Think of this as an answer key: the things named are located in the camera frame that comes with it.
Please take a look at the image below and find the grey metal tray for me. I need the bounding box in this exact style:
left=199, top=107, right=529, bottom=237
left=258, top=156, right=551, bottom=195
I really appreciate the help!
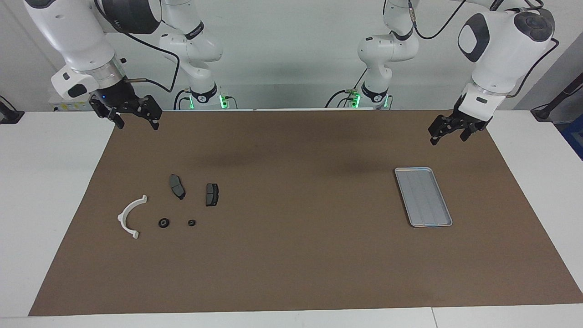
left=394, top=167, right=453, bottom=228

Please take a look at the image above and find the white box with yellow labels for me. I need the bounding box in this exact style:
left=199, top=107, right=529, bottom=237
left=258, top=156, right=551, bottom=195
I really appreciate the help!
left=48, top=91, right=94, bottom=113

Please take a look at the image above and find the long curved grey brake pad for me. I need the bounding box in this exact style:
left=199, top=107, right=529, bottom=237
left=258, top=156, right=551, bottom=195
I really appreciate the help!
left=169, top=174, right=186, bottom=200

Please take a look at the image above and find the black angled stand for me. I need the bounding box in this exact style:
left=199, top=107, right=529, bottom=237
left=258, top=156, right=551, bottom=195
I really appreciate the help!
left=531, top=73, right=583, bottom=122

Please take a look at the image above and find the black table clamp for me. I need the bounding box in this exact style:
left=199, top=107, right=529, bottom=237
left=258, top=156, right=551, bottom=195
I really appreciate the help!
left=0, top=95, right=25, bottom=124

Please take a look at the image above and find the blue object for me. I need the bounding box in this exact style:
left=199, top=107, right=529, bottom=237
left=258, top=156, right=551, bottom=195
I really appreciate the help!
left=559, top=114, right=583, bottom=161

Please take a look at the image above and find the brown table mat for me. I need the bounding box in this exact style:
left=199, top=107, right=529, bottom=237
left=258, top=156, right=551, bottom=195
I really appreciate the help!
left=28, top=109, right=583, bottom=317

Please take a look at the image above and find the black base cable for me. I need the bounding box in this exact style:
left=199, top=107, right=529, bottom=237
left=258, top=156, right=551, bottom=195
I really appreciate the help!
left=325, top=68, right=368, bottom=108
left=173, top=89, right=192, bottom=110

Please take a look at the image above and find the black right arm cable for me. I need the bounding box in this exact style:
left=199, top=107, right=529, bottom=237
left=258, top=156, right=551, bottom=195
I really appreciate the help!
left=93, top=0, right=181, bottom=93

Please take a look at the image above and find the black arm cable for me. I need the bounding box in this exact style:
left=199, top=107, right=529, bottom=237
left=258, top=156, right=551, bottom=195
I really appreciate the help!
left=408, top=0, right=561, bottom=98
left=93, top=0, right=181, bottom=93

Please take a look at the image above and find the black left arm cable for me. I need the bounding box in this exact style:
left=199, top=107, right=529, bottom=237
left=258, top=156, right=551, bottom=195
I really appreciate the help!
left=408, top=0, right=561, bottom=98

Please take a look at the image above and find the white semicircular plastic bracket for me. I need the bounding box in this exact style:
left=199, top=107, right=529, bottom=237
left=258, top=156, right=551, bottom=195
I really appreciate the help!
left=117, top=195, right=148, bottom=240

